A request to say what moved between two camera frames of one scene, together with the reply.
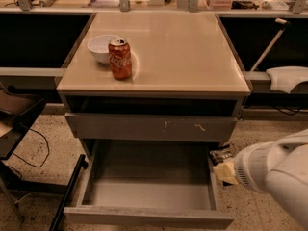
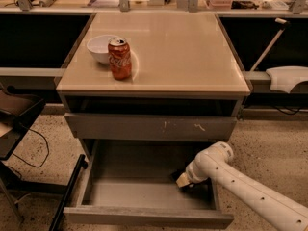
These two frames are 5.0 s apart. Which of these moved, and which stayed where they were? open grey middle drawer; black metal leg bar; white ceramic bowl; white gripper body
Moved: white gripper body
Stayed: black metal leg bar; open grey middle drawer; white ceramic bowl
